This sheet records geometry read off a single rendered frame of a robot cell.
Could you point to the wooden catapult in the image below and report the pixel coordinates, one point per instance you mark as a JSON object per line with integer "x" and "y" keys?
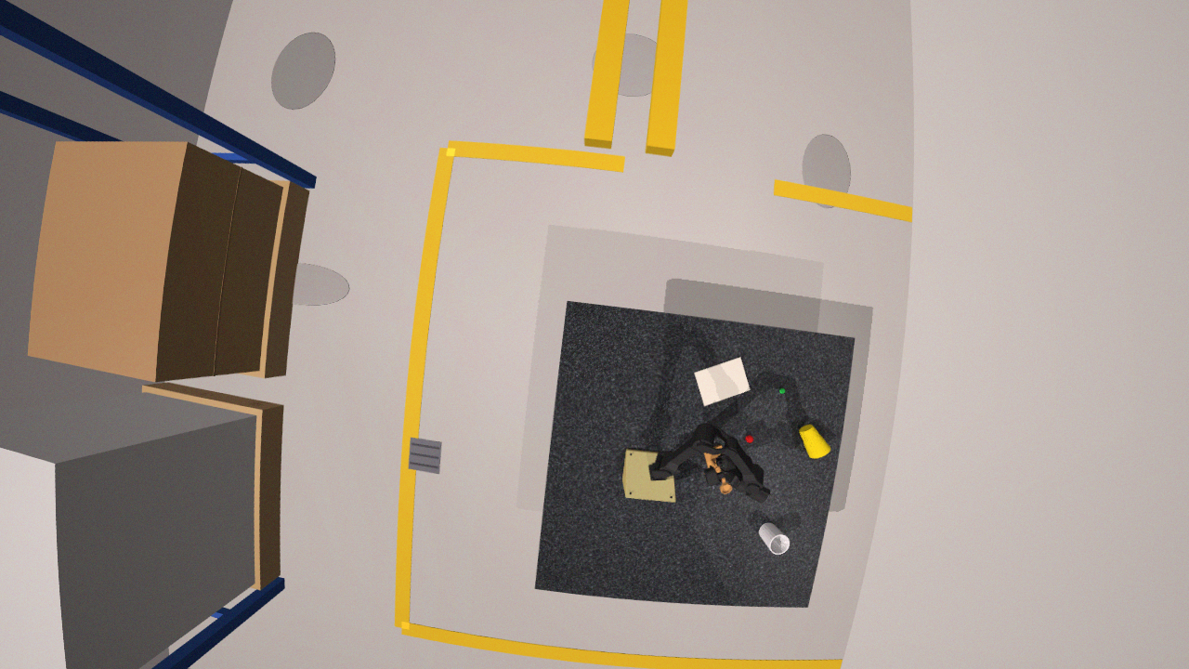
{"x": 710, "y": 459}

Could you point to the white cup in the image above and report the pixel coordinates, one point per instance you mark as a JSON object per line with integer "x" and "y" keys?
{"x": 775, "y": 539}

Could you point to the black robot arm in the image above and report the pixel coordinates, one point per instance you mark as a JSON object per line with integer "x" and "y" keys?
{"x": 750, "y": 480}

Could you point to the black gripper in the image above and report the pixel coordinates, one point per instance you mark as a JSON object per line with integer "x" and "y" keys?
{"x": 712, "y": 477}

